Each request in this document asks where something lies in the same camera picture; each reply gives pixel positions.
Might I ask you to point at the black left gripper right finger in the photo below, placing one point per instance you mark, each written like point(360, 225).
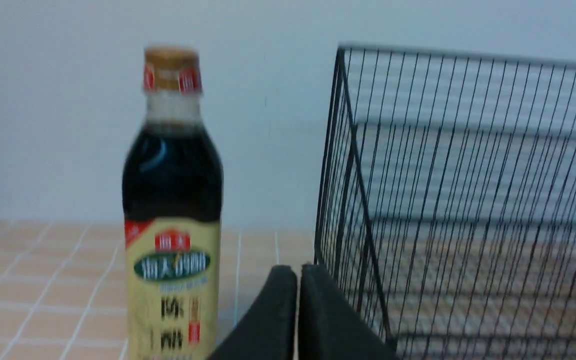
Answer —
point(328, 327)

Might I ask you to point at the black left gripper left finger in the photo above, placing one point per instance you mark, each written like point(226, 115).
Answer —
point(267, 330)

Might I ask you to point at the vinegar bottle with gold cap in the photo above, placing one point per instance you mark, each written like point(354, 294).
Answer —
point(172, 199)

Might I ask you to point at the black wire mesh rack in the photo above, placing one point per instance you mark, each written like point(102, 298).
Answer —
point(446, 209)

